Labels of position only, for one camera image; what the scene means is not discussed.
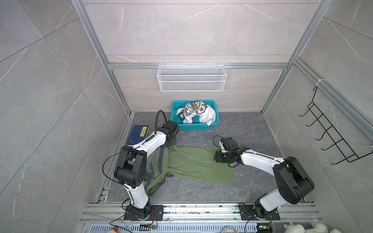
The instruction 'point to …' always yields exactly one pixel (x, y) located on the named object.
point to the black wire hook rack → (344, 151)
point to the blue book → (138, 134)
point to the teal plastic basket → (177, 104)
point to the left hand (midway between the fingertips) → (171, 140)
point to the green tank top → (186, 165)
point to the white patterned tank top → (206, 113)
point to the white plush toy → (319, 227)
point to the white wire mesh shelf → (192, 78)
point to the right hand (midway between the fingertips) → (218, 157)
